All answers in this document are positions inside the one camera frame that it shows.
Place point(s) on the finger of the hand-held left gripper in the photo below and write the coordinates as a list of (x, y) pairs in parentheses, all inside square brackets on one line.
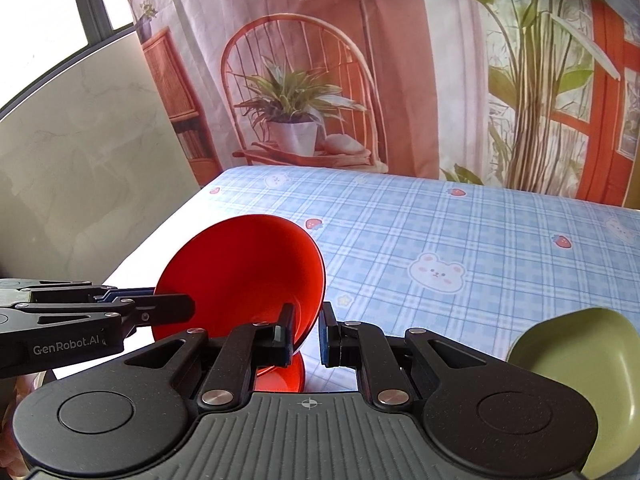
[(160, 307), (65, 292)]

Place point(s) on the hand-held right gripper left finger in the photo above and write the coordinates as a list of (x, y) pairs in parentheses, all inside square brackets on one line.
[(289, 332)]

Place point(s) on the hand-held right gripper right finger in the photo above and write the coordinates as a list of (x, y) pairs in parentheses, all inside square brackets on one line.
[(327, 335)]

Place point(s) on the red plastic bowl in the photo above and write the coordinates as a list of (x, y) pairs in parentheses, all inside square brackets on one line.
[(280, 380), (240, 265)]

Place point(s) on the green square plate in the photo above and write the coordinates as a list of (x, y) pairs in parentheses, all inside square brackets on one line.
[(590, 360)]

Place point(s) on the blue plaid tablecloth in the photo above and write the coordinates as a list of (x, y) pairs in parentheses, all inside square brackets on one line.
[(450, 220)]

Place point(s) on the printed backdrop cloth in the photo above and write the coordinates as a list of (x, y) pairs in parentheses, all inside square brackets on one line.
[(425, 60)]

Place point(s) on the dark window frame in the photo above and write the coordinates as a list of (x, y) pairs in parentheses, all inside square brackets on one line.
[(100, 0)]

